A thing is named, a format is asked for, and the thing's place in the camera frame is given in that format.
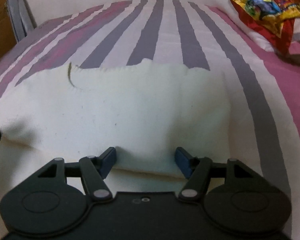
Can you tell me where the white cloth garment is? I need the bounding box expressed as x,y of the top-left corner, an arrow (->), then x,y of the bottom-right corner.
0,59 -> 230,177

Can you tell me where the striped bed sheet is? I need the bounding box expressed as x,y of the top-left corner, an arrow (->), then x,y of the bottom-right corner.
0,0 -> 300,239

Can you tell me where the grey curtain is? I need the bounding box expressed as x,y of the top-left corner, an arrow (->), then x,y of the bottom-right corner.
6,0 -> 36,43

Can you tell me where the white pillow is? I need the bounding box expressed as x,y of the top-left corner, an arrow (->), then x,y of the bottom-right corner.
215,0 -> 300,55

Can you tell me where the colourful red yellow blanket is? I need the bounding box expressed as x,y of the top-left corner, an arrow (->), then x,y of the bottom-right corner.
230,0 -> 300,56

